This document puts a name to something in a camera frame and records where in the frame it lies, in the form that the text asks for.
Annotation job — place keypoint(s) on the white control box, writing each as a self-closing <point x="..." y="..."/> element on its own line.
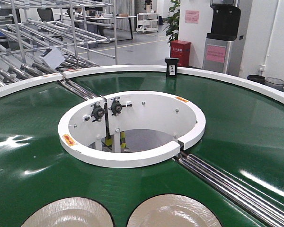
<point x="52" y="57"/>

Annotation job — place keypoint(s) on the beige plate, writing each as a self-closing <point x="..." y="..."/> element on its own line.
<point x="172" y="210"/>
<point x="71" y="212"/>

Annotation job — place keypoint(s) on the black sensor box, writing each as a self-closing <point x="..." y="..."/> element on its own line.
<point x="172" y="66"/>

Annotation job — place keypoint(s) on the grey mesh waste bin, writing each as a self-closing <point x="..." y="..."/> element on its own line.
<point x="275" y="83"/>

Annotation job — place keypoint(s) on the white shelf cart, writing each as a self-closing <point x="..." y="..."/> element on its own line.
<point x="147" y="22"/>

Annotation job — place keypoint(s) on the white outer conveyor rim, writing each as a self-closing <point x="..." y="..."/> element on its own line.
<point x="24" y="84"/>

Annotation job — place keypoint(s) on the black water dispenser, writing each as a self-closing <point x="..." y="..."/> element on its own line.
<point x="224" y="31"/>

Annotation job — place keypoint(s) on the metal roller rack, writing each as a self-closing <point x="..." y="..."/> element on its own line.
<point x="29" y="27"/>

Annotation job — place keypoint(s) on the office desk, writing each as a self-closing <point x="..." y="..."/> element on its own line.
<point x="122" y="23"/>

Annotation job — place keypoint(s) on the black waste bin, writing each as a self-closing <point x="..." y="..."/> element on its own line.
<point x="256" y="78"/>

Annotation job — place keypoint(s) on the red fire extinguisher cabinet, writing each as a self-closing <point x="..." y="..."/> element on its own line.
<point x="180" y="49"/>

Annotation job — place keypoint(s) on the pink wall notice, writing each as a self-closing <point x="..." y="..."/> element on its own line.
<point x="192" y="16"/>

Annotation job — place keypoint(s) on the green potted plant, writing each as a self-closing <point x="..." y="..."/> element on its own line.
<point x="172" y="28"/>

